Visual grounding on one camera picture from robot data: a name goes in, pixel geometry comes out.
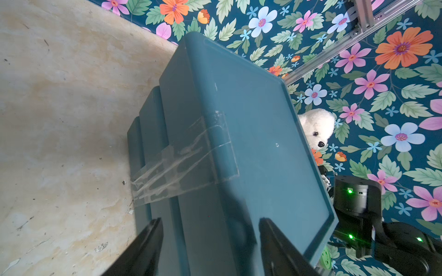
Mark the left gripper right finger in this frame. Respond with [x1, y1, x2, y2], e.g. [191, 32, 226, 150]
[259, 218, 318, 276]

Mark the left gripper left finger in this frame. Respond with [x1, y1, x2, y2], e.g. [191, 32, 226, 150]
[102, 218, 163, 276]

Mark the teal plastic drawer cabinet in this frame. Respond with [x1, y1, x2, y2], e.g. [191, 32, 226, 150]
[127, 32, 337, 276]

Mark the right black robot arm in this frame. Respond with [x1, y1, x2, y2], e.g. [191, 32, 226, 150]
[319, 166, 442, 276]

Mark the clear adhesive tape strip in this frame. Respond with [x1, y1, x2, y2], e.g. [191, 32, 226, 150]
[131, 110, 239, 207]

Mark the white plush dog toy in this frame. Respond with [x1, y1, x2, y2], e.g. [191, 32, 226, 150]
[298, 109, 335, 151]

